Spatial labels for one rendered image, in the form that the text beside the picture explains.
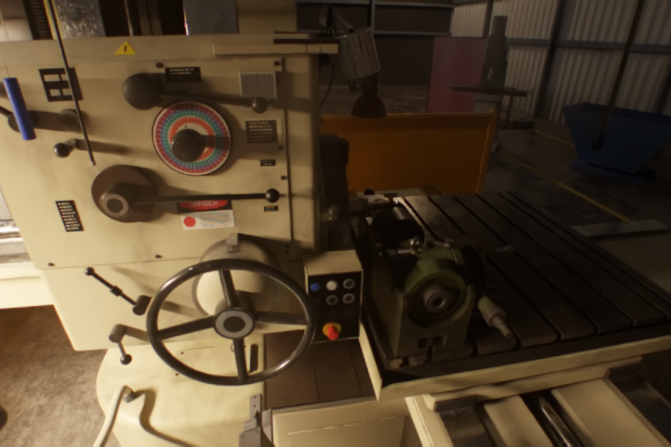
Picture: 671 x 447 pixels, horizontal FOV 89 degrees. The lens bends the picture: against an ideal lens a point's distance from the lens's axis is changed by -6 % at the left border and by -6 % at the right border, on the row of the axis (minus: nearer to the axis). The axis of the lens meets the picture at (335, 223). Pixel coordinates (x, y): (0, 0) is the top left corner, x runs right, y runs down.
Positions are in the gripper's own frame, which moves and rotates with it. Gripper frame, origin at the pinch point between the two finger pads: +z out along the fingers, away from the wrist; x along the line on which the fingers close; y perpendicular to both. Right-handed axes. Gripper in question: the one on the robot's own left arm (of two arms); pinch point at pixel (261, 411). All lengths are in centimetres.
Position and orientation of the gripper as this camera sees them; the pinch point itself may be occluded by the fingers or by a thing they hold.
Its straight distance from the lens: 93.7
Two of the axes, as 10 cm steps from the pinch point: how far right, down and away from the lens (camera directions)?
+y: -9.5, 3.0, -0.2
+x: 2.5, 8.4, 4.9
